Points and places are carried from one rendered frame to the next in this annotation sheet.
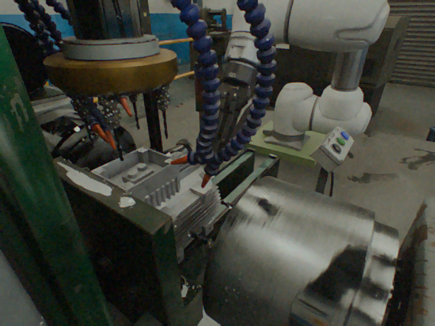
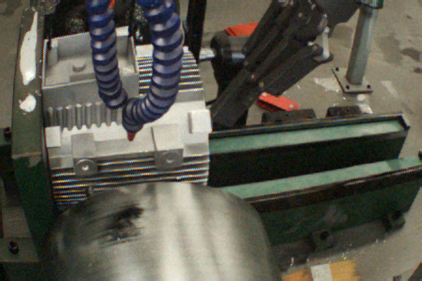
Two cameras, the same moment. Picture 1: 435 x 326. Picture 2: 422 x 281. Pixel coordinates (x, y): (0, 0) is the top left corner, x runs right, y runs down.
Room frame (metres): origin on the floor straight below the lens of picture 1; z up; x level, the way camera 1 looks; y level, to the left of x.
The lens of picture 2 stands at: (0.06, -0.29, 1.57)
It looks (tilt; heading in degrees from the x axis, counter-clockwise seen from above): 45 degrees down; 36
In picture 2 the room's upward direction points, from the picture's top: 8 degrees clockwise
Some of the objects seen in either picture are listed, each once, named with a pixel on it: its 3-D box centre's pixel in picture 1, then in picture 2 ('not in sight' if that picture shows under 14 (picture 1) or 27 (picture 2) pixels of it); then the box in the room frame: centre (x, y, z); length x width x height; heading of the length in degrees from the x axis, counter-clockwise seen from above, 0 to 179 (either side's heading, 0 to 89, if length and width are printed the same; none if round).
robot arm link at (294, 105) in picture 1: (294, 107); not in sight; (1.15, -0.35, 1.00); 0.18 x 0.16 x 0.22; 60
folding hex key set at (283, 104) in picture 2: not in sight; (277, 104); (0.84, 0.13, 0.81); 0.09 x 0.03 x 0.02; 105
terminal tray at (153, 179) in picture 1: (138, 181); (86, 77); (0.40, 0.15, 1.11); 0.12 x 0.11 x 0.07; 145
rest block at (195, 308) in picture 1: (181, 303); not in sight; (0.31, 0.08, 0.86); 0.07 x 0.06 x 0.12; 55
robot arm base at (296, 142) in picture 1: (284, 134); not in sight; (1.17, -0.33, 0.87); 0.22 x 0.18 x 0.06; 58
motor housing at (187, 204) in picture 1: (160, 208); (116, 130); (0.44, 0.13, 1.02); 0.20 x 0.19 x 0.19; 145
